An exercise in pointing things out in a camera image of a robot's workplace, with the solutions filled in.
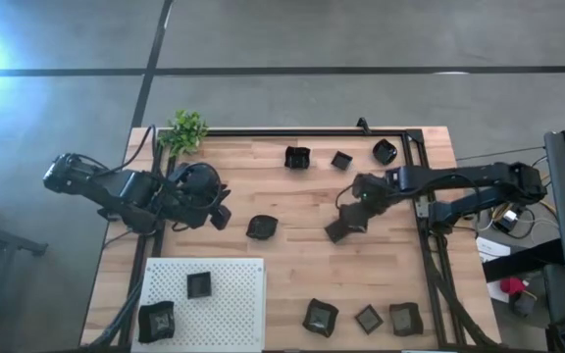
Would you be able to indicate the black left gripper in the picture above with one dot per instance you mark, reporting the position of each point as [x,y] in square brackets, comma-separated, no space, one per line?
[194,196]

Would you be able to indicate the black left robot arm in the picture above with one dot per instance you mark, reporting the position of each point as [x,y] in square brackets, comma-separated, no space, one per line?
[135,188]

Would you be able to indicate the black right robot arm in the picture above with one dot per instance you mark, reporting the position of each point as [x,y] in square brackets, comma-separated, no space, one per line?
[459,174]

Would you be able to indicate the white perforated metal shelf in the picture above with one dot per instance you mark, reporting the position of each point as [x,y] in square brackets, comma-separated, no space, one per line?
[233,279]

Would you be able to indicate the black side stand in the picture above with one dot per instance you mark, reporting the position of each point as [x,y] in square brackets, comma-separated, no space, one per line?
[17,243]

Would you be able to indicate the black wavy square plate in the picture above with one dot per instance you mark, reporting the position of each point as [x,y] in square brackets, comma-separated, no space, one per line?
[297,158]
[156,322]
[405,319]

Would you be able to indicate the silver metal corner bracket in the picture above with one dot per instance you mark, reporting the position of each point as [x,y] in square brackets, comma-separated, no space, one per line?
[422,208]

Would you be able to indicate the black stand beam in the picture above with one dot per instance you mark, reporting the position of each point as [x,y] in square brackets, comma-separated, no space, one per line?
[523,260]

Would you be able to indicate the small black square plate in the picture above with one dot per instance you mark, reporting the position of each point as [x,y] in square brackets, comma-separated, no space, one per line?
[199,285]
[369,319]
[342,161]

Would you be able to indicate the grey cloth bundle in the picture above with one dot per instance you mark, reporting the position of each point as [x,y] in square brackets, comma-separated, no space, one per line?
[523,305]

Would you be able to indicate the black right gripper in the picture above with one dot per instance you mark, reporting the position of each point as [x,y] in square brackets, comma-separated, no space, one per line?
[371,188]

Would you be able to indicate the black power adapter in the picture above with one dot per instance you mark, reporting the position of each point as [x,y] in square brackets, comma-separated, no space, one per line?
[508,219]

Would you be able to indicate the black leaf shaped plate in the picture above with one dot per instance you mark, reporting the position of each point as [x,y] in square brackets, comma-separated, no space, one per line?
[384,152]
[320,317]
[262,227]

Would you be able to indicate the red cloth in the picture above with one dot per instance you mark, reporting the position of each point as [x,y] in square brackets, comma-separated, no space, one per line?
[513,286]

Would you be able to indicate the black clamp bracket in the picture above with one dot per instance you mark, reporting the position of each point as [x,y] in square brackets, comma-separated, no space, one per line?
[362,125]

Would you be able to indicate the white cardboard box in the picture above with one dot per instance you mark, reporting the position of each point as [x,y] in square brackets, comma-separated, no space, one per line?
[491,247]

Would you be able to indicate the green potted plant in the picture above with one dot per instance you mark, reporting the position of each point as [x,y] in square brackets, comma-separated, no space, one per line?
[184,130]

